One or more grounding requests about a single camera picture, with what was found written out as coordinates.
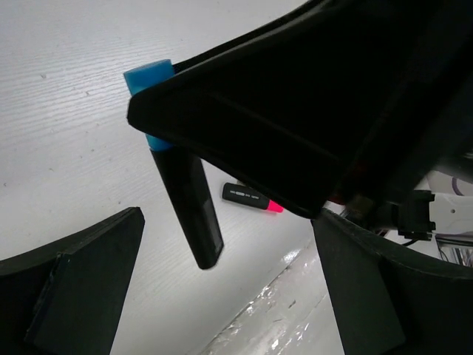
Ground black highlighter blue cap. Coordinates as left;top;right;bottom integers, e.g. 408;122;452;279
122;57;225;271

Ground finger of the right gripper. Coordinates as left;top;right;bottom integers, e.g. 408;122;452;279
127;1;472;218

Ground black highlighter pink cap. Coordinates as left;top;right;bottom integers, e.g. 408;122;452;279
222;183;284;213

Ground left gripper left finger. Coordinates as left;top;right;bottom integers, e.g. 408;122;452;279
1;207;145;354

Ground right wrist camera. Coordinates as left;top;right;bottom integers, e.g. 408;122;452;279
392;190;436;241

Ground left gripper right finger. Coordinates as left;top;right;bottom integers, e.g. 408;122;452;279
312;210;472;354

